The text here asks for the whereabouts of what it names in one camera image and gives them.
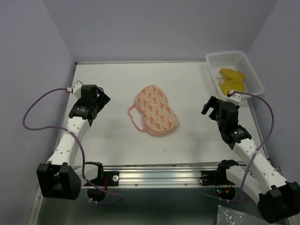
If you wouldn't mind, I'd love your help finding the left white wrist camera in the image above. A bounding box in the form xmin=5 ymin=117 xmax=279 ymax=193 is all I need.
xmin=71 ymin=81 xmax=83 ymax=99

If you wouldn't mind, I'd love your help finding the white plastic basket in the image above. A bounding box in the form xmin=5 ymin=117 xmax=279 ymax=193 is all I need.
xmin=206 ymin=51 xmax=264 ymax=99

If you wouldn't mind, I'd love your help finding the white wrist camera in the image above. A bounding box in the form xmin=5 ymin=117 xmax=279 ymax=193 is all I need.
xmin=71 ymin=81 xmax=83 ymax=99
xmin=226 ymin=90 xmax=241 ymax=106

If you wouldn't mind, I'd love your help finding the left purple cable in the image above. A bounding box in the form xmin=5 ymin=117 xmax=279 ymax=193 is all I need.
xmin=22 ymin=87 xmax=123 ymax=205

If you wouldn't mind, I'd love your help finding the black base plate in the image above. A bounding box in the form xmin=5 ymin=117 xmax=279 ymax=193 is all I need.
xmin=199 ymin=170 xmax=231 ymax=186
xmin=84 ymin=162 xmax=120 ymax=187

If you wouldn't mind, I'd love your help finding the floral mesh laundry bag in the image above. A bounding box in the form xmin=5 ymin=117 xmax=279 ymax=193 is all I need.
xmin=128 ymin=85 xmax=179 ymax=136

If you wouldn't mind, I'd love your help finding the yellow bra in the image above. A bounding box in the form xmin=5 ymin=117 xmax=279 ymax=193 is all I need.
xmin=219 ymin=68 xmax=245 ymax=96

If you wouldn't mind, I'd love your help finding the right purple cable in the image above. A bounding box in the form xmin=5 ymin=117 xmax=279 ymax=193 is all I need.
xmin=201 ymin=90 xmax=275 ymax=203

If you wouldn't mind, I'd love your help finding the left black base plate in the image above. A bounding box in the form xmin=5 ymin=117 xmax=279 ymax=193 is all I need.
xmin=84 ymin=162 xmax=120 ymax=187

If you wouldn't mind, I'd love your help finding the clear plastic bag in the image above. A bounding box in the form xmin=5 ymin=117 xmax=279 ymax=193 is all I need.
xmin=217 ymin=205 xmax=249 ymax=225

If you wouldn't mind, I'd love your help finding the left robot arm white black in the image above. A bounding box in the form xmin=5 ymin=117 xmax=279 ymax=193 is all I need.
xmin=37 ymin=82 xmax=110 ymax=200

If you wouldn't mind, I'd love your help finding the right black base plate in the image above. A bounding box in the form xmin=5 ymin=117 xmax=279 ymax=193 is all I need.
xmin=199 ymin=170 xmax=231 ymax=186

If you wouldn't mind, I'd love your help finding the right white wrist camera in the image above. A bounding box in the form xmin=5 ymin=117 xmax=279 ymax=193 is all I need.
xmin=226 ymin=90 xmax=241 ymax=106

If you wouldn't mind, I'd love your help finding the aluminium mounting rail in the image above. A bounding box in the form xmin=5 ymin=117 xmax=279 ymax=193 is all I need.
xmin=74 ymin=164 xmax=218 ymax=188

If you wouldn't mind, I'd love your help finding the purple cable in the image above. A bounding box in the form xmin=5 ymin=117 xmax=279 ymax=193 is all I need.
xmin=201 ymin=90 xmax=275 ymax=203
xmin=22 ymin=87 xmax=123 ymax=205

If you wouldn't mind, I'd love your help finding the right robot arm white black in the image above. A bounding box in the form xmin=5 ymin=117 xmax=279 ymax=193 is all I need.
xmin=199 ymin=91 xmax=300 ymax=224

